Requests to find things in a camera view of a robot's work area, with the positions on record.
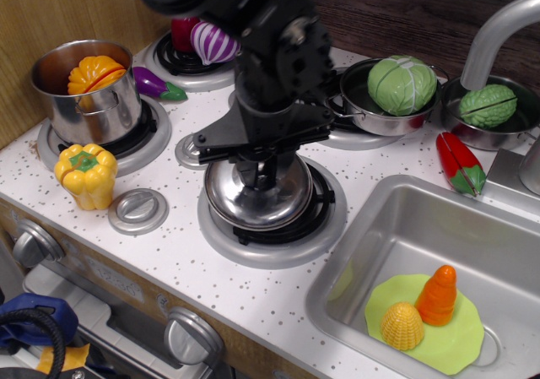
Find green toy cabbage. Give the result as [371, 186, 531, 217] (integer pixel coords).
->
[367, 55, 438, 116]

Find blue clamp tool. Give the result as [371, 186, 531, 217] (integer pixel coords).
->
[1, 293, 78, 348]

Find tall steel pot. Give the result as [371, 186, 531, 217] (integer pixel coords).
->
[30, 40, 143, 145]

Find black braided cable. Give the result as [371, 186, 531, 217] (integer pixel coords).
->
[0, 309, 67, 379]

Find purple striped toy onion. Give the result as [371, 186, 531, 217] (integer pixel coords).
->
[190, 21, 240, 66]

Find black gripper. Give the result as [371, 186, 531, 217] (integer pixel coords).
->
[193, 74, 335, 190]

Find left oven front knob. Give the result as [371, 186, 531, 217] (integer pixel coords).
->
[13, 219, 65, 268]

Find silver stovetop knob front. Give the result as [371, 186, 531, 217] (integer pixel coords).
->
[108, 188, 169, 236]

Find oven knob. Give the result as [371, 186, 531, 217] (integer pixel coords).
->
[164, 306, 224, 368]
[13, 219, 65, 268]

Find shallow steel pan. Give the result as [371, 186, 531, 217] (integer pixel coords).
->
[331, 58, 442, 137]

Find front left black burner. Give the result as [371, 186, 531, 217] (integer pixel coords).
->
[37, 96, 172, 177]

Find purple toy eggplant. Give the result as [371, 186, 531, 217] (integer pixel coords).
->
[132, 67, 187, 101]

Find shiny steel pot lid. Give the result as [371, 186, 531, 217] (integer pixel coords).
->
[204, 155, 314, 231]

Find steel bowl by faucet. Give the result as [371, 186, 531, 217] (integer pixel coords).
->
[440, 75, 539, 151]

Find back left black burner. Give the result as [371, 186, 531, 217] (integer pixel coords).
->
[142, 32, 235, 92]

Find yellow toy corn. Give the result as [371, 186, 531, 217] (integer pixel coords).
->
[380, 301, 424, 351]

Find silver stovetop knob middle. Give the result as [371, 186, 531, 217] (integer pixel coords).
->
[175, 134, 208, 171]

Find yellow toy bell pepper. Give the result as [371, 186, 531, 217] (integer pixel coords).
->
[54, 143, 118, 210]

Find right oven front knob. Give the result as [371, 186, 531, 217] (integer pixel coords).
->
[164, 306, 224, 368]

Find lime green plate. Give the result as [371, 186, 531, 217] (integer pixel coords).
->
[364, 274, 484, 375]

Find back right black burner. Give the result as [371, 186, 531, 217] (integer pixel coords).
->
[321, 67, 402, 151]

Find black burner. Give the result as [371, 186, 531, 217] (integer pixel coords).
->
[321, 67, 402, 151]
[142, 32, 235, 92]
[37, 96, 172, 177]
[197, 157, 347, 269]

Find yellow object bottom left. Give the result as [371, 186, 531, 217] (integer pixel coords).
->
[36, 344, 90, 374]

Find green bumpy toy gourd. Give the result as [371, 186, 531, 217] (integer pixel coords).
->
[458, 84, 517, 129]

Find orange toy pumpkin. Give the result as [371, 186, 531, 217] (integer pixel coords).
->
[67, 55, 127, 95]

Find dark red toy vegetable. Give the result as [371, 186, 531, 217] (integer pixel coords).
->
[170, 17, 200, 53]

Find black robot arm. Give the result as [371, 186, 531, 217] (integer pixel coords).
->
[143, 0, 334, 190]

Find silver oven door handle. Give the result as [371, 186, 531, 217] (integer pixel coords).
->
[23, 266, 213, 378]

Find silver stovetop knob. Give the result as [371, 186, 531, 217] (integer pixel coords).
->
[108, 188, 169, 236]
[175, 134, 208, 171]

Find orange toy carrot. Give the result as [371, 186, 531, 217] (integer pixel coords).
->
[414, 265, 457, 327]

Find red toy chili pepper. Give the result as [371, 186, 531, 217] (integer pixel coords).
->
[435, 132, 486, 197]

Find silver sink basin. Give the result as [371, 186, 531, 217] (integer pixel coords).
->
[306, 150, 539, 378]

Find silver faucet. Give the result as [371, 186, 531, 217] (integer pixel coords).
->
[460, 0, 539, 90]

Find front right black burner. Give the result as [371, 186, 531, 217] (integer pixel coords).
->
[197, 157, 347, 269]

